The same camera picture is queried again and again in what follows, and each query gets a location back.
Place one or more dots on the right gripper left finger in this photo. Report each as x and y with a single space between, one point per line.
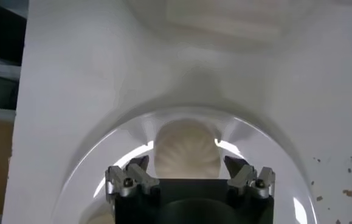
133 179

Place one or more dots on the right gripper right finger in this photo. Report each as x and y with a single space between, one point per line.
248 179

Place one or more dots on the white round plate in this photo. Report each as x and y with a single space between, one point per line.
84 188

